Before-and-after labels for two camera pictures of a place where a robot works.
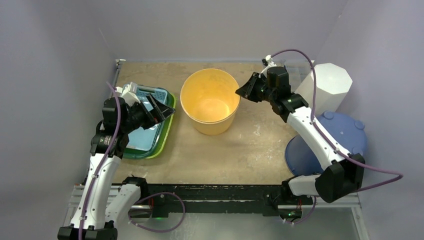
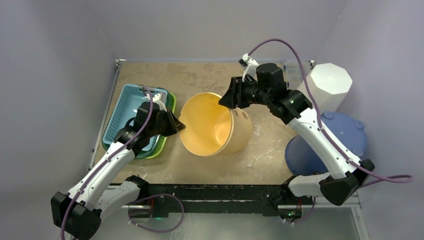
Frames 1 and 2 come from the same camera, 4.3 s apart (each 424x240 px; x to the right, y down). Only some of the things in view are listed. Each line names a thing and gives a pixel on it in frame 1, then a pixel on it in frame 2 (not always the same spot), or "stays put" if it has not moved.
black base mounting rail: x=173 y=200 stays put
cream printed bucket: x=208 y=97 → x=211 y=129
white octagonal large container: x=333 y=83 stays put
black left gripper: x=160 y=111 → x=175 y=125
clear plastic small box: x=298 y=70 stays put
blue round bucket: x=348 y=134 stays put
